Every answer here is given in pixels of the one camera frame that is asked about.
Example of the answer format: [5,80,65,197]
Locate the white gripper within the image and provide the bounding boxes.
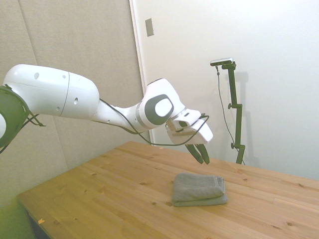
[166,119,214,165]

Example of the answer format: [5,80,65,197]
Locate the grey terry towel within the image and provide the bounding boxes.
[171,173,228,207]

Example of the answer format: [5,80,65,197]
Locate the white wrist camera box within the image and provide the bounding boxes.
[172,109,202,128]

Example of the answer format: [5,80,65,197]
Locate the dark green camera stand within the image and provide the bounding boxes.
[220,62,246,165]

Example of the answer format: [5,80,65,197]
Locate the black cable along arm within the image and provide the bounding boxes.
[99,98,210,146]

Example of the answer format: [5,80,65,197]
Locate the grey exterior camera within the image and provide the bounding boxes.
[210,57,235,67]

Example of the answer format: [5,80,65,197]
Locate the white door frame trim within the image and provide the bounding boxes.
[129,0,156,145]

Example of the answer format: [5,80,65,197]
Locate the grey wall switch plate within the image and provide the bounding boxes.
[145,17,155,37]

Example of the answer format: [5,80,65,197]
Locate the black cable bundle at elbow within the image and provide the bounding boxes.
[0,84,47,155]

